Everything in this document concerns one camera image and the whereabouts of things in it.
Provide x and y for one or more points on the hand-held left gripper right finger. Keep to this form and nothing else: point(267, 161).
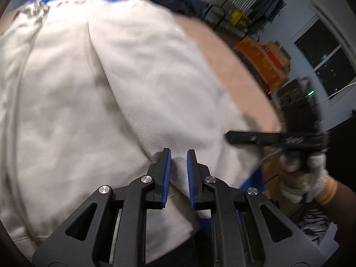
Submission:
point(190, 178)

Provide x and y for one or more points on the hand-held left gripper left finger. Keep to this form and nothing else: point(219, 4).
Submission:
point(166, 178)

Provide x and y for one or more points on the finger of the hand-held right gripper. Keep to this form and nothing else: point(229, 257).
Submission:
point(250, 138)

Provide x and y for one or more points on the white and blue work jacket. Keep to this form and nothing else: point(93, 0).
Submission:
point(111, 89)

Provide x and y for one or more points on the person's right forearm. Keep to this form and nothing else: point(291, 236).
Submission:
point(342, 197)

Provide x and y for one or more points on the black metal clothes rack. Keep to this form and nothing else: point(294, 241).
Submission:
point(222, 9)

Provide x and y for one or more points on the person's right hand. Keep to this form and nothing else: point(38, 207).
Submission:
point(294, 189)

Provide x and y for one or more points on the cardboard box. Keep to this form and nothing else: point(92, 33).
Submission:
point(278, 55)

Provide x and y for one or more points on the orange crates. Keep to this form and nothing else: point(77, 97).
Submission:
point(258, 58)

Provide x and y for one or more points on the window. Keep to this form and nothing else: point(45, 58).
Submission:
point(317, 44)

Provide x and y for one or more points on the person's striped pants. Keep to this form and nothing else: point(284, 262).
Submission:
point(314, 222)

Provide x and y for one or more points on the yellow crate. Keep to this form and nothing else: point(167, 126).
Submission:
point(239, 18)

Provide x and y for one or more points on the dark hanging garments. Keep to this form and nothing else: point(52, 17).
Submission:
point(267, 2)

